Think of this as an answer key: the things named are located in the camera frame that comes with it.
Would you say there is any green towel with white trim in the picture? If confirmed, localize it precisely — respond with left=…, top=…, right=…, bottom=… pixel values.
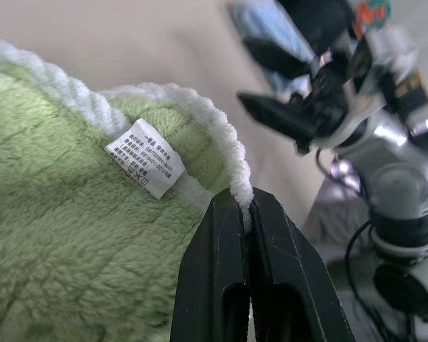
left=0, top=39, right=255, bottom=342

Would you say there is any red and green colourful object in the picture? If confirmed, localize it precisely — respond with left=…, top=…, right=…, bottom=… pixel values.
left=352, top=0, right=394, bottom=37

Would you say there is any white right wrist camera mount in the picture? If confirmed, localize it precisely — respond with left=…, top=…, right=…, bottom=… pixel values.
left=295, top=31, right=420, bottom=155

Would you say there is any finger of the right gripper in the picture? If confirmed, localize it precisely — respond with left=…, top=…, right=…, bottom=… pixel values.
left=241, top=34, right=315, bottom=78
left=236, top=90, right=319, bottom=143

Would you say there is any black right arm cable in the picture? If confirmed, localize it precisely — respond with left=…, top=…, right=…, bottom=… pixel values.
left=315, top=147, right=382, bottom=342

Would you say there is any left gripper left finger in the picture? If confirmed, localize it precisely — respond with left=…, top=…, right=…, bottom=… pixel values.
left=174, top=192, right=253, bottom=342

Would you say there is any blue cloth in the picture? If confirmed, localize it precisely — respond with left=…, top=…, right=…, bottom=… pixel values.
left=230, top=0, right=315, bottom=62

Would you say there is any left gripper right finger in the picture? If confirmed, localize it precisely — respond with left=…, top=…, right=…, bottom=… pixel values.
left=248, top=187, right=357, bottom=342

